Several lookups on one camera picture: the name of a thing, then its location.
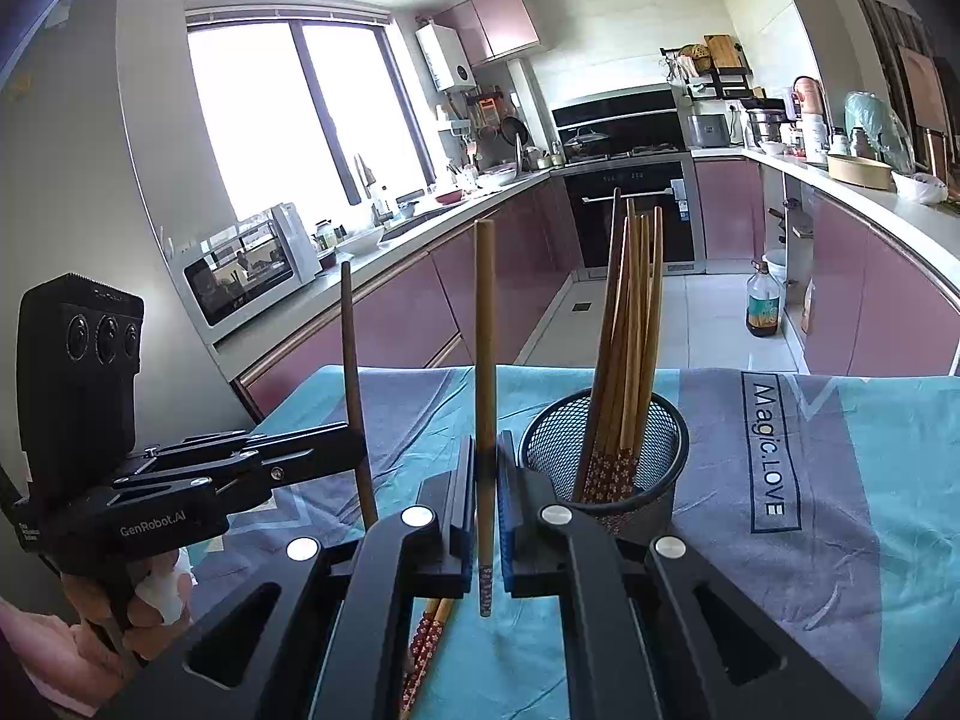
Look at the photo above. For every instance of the cooking oil bottle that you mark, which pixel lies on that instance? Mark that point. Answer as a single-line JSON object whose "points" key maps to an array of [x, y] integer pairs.
{"points": [[763, 304]]}

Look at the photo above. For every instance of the person's left hand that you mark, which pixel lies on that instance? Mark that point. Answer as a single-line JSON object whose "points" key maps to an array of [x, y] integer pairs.
{"points": [[142, 607]]}

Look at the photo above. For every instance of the stainless steel pot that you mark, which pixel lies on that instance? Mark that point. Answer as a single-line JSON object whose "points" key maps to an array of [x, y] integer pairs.
{"points": [[765, 126]]}

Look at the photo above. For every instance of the black mesh holder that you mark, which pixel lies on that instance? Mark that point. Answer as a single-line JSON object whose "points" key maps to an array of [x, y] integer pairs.
{"points": [[661, 476]]}

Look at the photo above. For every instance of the white plate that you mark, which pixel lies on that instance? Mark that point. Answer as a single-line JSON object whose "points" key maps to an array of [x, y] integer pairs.
{"points": [[496, 178]]}

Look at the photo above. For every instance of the dark wooden chopstick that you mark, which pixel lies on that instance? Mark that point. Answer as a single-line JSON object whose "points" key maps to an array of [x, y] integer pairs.
{"points": [[352, 360]]}

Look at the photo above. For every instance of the pink lower kitchen cabinets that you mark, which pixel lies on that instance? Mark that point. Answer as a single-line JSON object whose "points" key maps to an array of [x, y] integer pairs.
{"points": [[450, 292], [862, 277]]}

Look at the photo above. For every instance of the glass jar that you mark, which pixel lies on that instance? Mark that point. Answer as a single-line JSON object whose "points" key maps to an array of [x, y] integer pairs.
{"points": [[325, 236]]}

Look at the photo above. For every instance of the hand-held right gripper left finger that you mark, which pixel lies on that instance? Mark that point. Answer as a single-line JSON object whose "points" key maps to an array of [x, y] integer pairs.
{"points": [[469, 525]]}

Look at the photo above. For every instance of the black wall rack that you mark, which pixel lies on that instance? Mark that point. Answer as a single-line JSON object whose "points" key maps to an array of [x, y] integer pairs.
{"points": [[712, 71]]}

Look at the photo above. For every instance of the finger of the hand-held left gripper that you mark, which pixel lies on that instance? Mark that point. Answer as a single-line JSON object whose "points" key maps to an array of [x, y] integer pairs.
{"points": [[300, 436], [315, 461]]}

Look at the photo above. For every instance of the hanging black pan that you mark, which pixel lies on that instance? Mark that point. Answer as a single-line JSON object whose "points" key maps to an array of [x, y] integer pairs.
{"points": [[511, 127]]}

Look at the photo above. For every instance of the sink faucet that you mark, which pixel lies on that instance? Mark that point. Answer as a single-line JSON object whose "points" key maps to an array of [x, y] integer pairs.
{"points": [[365, 180]]}

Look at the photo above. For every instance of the round beige basin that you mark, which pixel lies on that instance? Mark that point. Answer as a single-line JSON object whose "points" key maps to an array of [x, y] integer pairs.
{"points": [[859, 171]]}

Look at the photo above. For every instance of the wok with lid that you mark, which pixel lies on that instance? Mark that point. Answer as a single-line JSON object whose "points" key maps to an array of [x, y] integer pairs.
{"points": [[585, 139]]}

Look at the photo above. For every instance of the red bowl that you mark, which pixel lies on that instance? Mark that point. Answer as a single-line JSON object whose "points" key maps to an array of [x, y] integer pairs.
{"points": [[450, 197]]}

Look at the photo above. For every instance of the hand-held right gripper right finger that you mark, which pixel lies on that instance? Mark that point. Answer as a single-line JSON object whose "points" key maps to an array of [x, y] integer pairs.
{"points": [[510, 532]]}

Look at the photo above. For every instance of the black built-in oven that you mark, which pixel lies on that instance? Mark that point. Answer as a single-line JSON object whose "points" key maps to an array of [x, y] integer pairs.
{"points": [[630, 217]]}

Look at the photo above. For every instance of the gas stove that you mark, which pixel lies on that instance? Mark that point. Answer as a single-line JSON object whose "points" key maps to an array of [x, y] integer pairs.
{"points": [[637, 154]]}

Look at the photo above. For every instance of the teal plastic bag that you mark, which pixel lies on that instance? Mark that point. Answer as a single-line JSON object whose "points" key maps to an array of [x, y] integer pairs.
{"points": [[874, 124]]}

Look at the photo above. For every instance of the pink upper cabinet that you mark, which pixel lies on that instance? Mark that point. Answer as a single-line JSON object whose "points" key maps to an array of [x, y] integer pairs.
{"points": [[495, 22]]}

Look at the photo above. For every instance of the white water heater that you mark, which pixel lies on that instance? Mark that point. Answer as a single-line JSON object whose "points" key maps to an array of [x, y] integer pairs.
{"points": [[444, 56]]}

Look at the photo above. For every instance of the white bowl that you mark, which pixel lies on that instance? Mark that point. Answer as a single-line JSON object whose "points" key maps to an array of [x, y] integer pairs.
{"points": [[360, 241]]}

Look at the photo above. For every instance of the small silver appliance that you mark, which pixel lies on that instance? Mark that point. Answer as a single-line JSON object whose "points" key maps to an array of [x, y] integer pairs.
{"points": [[709, 130]]}

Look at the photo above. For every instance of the pink kettle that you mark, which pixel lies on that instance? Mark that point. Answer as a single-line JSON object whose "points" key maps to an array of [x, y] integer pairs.
{"points": [[808, 101]]}

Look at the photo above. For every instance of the black range hood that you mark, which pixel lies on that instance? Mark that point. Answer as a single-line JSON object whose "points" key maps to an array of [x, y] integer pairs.
{"points": [[615, 112]]}

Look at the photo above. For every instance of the teal grey printed tablecloth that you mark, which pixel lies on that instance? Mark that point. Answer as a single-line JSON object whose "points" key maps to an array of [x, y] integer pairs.
{"points": [[825, 577]]}

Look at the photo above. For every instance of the kitchen window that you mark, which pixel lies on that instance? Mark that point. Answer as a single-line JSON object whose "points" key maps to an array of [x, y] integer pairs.
{"points": [[300, 112]]}

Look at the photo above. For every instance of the bunch of wooden chopsticks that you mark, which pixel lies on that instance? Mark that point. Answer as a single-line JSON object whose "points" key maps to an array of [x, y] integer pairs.
{"points": [[637, 360]]}

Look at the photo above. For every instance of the white plastic bag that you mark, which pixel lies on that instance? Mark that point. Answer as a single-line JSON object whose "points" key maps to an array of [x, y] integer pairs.
{"points": [[919, 187]]}

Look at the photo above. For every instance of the white microwave oven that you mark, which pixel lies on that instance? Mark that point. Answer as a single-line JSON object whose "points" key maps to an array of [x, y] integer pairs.
{"points": [[247, 270]]}

